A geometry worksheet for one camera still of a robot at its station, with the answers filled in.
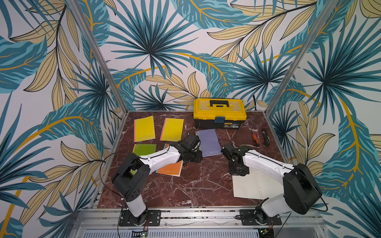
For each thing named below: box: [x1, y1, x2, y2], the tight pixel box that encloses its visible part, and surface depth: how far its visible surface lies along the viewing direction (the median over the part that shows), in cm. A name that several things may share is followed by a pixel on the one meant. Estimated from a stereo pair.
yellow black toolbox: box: [192, 98, 248, 129], surface depth 102 cm
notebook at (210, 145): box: [195, 128, 223, 158], surface depth 106 cm
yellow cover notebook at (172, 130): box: [159, 117, 185, 142], surface depth 112 cm
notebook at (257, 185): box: [232, 167, 285, 200], surface depth 85 cm
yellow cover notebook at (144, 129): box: [133, 115, 156, 143], surface depth 110 cm
